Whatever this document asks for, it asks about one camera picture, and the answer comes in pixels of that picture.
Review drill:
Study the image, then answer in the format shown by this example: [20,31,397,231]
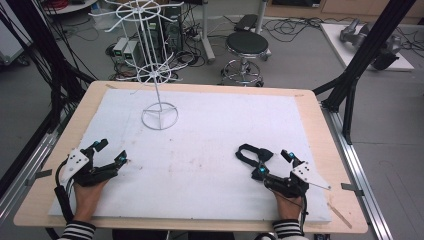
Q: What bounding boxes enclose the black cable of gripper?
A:
[53,159,76,224]
[299,195,309,236]

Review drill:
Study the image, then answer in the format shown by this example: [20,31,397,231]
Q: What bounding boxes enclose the grey metal clamp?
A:
[25,168,54,187]
[340,182,366,198]

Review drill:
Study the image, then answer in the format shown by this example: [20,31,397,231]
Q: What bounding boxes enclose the black frame stand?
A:
[312,0,418,145]
[0,0,98,134]

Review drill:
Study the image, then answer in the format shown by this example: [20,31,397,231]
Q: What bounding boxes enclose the white foam mat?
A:
[47,87,333,225]

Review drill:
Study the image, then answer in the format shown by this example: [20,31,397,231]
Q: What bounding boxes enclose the person's left hand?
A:
[73,179,108,223]

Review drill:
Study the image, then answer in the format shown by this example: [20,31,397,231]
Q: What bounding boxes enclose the grey robot parts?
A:
[339,18,404,72]

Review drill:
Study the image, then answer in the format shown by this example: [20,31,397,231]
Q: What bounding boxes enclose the person's striped sleeve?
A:
[271,217,310,240]
[57,219,98,240]

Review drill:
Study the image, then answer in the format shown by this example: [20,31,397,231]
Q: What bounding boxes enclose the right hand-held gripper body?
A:
[263,161,333,199]

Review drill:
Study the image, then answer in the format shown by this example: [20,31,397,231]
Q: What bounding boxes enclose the person's left striped sleeve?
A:
[57,219,98,240]

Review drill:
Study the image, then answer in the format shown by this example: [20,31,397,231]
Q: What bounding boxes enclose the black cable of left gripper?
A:
[53,159,76,224]

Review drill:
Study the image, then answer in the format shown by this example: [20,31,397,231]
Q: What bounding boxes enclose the thin wooden stick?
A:
[327,202,354,230]

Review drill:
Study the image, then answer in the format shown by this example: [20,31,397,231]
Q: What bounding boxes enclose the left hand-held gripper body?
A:
[60,147,120,188]

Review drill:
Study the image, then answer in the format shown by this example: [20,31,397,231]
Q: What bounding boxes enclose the white wire display rack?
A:
[87,0,186,132]

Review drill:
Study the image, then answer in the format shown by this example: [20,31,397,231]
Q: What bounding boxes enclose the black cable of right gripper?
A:
[299,195,309,236]

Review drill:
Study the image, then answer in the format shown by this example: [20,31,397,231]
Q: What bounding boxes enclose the aluminium rail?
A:
[320,105,395,240]
[0,111,73,221]

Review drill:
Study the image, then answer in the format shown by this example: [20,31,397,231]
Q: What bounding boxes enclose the grey metal table leg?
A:
[199,0,217,65]

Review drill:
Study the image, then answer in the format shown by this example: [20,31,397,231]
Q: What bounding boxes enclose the black flat box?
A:
[234,13,260,33]

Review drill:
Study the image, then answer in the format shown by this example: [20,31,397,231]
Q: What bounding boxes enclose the person's right striped sleeve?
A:
[271,217,310,240]

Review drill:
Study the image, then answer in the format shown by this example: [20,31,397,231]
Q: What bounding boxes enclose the small grey power box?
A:
[112,37,130,58]
[122,39,140,67]

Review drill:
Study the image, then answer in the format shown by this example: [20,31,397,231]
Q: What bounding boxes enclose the black computer tower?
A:
[161,4,185,54]

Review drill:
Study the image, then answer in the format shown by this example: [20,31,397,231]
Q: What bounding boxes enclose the person's right hand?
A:
[272,188,305,222]

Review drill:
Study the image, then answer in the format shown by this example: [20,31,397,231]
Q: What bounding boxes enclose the white floor board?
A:
[319,22,416,73]

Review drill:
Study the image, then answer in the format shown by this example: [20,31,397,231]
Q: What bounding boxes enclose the black round stool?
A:
[219,30,272,88]

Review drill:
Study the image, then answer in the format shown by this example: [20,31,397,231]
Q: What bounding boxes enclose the tangle of black floor cables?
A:
[259,16,334,44]

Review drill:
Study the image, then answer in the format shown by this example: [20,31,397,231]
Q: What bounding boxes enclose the black strap loop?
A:
[234,143,275,168]

